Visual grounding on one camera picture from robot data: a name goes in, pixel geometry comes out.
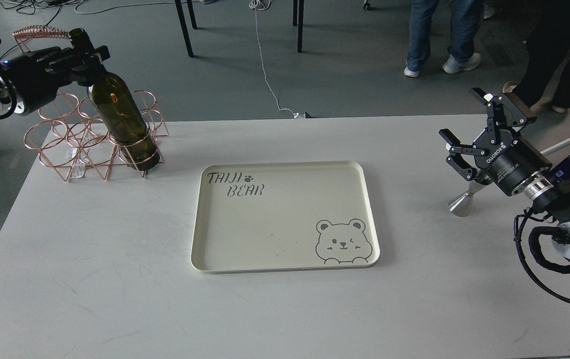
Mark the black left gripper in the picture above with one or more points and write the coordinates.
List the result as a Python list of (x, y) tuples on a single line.
[(36, 84)]

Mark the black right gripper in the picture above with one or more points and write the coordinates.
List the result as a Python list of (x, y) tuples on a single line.
[(506, 158)]

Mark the dark green wine bottle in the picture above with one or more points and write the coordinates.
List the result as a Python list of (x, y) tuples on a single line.
[(116, 107)]

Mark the silver metal jigger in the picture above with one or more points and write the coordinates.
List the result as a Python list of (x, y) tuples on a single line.
[(461, 205)]

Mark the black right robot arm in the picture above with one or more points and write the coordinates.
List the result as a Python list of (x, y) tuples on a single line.
[(549, 192)]

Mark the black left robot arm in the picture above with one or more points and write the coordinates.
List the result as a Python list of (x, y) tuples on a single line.
[(7, 94)]

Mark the black table legs left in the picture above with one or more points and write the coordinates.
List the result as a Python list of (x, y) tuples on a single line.
[(184, 25)]

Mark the black table legs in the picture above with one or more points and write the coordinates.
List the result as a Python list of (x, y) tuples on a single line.
[(184, 25), (298, 7)]

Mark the person in black trousers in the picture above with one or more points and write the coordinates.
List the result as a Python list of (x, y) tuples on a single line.
[(547, 47)]

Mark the black table legs right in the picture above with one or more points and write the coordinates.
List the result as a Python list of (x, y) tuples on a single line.
[(298, 7)]

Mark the cream bear serving tray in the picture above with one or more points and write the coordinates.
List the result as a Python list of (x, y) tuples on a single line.
[(283, 216)]

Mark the copper wire wine rack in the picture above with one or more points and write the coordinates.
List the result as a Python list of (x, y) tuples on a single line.
[(82, 141)]

